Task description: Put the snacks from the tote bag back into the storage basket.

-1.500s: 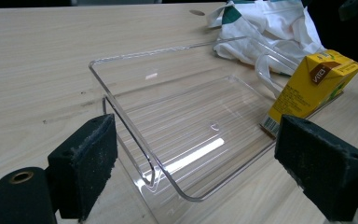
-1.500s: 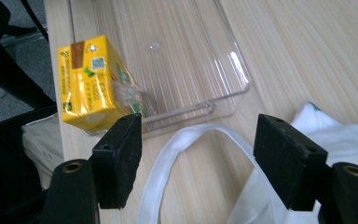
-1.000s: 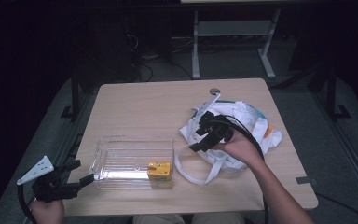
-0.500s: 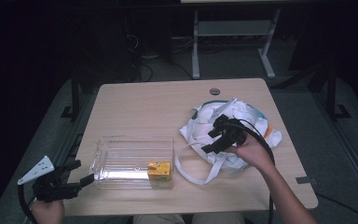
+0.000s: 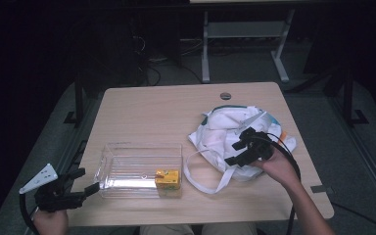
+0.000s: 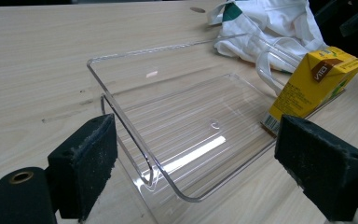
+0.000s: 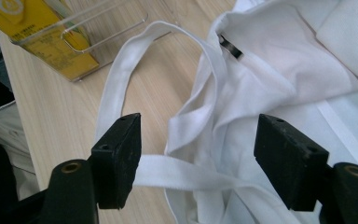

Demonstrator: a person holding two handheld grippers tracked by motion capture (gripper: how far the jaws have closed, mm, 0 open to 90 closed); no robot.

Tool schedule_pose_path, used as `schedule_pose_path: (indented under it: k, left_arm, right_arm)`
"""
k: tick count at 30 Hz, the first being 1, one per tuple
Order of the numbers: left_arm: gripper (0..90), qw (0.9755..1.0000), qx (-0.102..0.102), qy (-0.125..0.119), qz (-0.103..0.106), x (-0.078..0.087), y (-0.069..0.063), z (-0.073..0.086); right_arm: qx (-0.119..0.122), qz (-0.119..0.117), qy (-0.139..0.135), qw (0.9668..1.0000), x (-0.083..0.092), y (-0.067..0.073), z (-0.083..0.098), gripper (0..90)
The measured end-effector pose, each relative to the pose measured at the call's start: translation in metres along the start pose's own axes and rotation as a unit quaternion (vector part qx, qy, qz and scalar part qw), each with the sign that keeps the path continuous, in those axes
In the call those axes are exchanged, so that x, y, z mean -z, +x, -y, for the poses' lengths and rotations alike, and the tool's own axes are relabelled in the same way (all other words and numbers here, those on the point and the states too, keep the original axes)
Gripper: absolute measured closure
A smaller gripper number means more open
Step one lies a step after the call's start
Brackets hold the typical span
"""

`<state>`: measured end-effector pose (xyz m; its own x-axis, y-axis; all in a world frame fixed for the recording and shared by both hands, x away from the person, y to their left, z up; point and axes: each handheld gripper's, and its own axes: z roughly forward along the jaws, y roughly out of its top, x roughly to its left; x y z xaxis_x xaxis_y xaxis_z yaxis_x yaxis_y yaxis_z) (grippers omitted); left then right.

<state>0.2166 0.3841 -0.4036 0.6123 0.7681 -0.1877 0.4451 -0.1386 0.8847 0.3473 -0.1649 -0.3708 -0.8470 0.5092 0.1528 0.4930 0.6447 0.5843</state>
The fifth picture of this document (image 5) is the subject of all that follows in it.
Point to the white metal desk frame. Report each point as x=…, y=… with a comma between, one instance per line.
x=241, y=30

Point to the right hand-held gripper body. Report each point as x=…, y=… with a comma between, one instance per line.
x=256, y=145

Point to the grey round table grommet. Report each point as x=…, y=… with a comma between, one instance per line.
x=225, y=96

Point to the yellow juice carton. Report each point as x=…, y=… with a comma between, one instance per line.
x=167, y=181

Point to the person's right hand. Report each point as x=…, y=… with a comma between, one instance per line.
x=279, y=168

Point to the grey tape strip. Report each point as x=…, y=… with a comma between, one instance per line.
x=319, y=189

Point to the person's left hand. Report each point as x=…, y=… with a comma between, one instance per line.
x=50, y=223

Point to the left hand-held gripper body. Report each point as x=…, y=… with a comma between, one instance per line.
x=54, y=197

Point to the black metal stand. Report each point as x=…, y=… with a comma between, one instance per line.
x=348, y=98
x=78, y=98

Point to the clear plastic container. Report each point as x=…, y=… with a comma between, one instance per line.
x=133, y=169

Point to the white tote bag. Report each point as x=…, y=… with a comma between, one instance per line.
x=215, y=130

